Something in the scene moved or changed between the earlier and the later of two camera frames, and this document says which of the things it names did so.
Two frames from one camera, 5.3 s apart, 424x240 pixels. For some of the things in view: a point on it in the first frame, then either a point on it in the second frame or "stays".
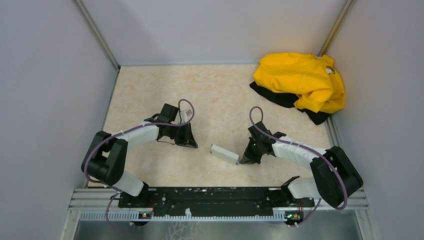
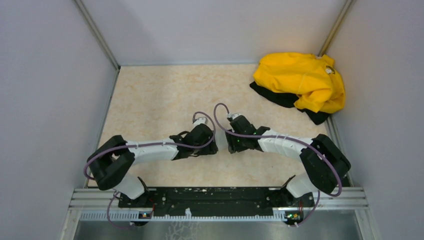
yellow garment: x=314 y=79 stays
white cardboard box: x=224 y=154 → x=221 y=139
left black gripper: x=188 y=139 → x=210 y=149
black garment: x=288 y=100 stays
